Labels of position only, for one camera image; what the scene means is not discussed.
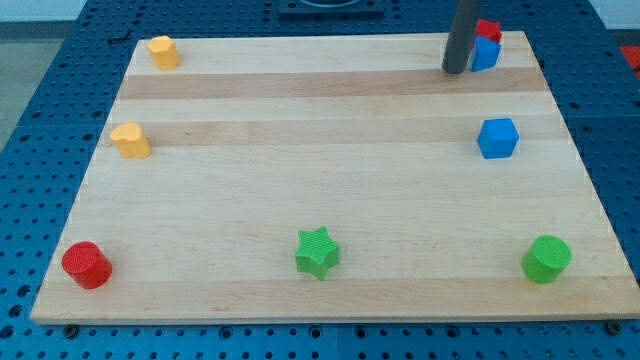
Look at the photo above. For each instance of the wooden board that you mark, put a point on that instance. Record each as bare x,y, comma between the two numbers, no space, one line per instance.
256,139

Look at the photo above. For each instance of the red cylinder block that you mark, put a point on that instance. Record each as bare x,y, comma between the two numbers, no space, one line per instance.
87,265

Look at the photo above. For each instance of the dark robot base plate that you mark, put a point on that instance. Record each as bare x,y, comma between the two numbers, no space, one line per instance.
329,8

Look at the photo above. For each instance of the red star block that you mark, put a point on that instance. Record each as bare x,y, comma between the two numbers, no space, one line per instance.
489,30

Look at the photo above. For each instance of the blue hexagon block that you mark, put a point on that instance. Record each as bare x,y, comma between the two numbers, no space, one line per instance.
498,138

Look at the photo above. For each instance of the green cylinder block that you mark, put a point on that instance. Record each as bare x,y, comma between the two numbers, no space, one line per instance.
547,257

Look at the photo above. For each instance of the blue pentagon block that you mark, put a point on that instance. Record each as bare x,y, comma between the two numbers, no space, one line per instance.
486,54

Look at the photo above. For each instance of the green star block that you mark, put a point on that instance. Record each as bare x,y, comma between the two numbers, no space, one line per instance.
317,253

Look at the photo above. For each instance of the yellow heart block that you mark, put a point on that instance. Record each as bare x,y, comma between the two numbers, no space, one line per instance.
130,141

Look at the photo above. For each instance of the yellow hexagon block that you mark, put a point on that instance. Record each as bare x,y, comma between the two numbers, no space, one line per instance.
163,52

